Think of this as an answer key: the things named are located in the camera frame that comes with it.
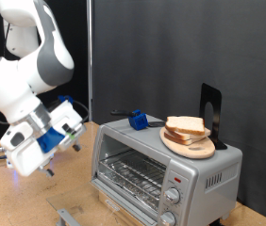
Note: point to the black curtain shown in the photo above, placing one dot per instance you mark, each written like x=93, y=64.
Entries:
x=81, y=31

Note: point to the grey backdrop cloth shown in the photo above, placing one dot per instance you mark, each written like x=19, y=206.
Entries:
x=170, y=47

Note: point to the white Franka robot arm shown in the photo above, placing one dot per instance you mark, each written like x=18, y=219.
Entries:
x=10, y=88

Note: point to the silver toaster oven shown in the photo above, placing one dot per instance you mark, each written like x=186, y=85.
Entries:
x=202, y=163

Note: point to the vertical metal pole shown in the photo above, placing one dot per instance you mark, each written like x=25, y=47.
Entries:
x=90, y=62

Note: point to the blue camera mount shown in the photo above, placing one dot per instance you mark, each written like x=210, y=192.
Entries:
x=49, y=139

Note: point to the metal spatula with blue block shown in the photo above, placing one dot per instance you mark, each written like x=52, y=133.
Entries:
x=138, y=121

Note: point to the black metal bookend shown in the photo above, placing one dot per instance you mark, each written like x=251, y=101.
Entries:
x=211, y=92

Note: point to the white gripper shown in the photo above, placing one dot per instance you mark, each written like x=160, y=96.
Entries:
x=23, y=157

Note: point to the round wooden cutting board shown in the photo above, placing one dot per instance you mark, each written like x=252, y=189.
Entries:
x=199, y=150

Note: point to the silver oven knob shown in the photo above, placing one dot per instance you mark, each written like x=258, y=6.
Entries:
x=172, y=195
x=167, y=219

